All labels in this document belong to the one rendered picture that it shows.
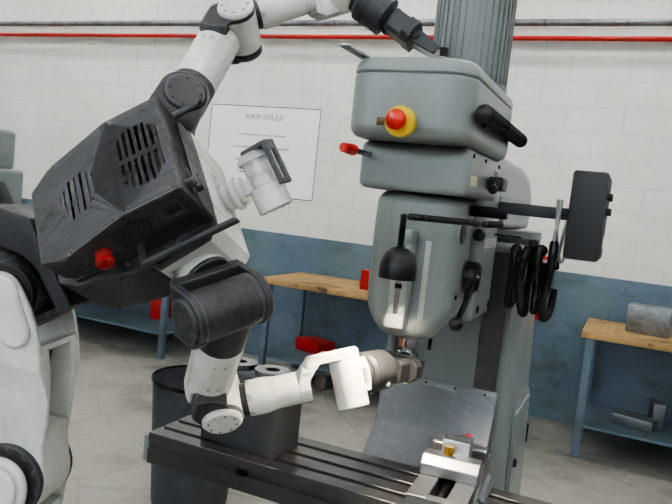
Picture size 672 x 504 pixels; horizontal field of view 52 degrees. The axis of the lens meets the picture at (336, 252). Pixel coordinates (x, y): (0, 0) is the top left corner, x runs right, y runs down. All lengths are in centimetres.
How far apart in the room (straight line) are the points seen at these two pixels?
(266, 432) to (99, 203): 77
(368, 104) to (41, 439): 89
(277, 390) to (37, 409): 44
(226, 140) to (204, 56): 536
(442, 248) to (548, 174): 431
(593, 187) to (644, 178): 401
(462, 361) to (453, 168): 70
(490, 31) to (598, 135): 403
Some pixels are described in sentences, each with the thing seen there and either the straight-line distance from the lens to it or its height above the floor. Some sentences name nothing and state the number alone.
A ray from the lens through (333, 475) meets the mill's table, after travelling 168.
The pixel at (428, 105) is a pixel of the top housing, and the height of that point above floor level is 179.
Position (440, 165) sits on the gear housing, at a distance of 143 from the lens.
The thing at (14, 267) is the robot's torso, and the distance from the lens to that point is 137.
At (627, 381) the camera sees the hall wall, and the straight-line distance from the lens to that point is 581.
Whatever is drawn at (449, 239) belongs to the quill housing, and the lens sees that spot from 147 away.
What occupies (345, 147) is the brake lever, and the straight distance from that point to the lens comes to 135.
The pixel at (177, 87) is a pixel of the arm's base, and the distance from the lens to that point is 135.
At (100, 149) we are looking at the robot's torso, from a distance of 121.
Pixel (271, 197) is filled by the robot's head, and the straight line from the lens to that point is 124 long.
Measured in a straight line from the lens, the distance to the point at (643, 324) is 521.
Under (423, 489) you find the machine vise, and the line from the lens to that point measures 149.
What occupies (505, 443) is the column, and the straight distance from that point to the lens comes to 202.
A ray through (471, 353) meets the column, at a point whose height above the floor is 121.
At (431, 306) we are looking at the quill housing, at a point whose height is 139.
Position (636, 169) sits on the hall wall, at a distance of 572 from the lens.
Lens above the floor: 160
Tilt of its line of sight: 5 degrees down
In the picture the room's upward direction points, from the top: 6 degrees clockwise
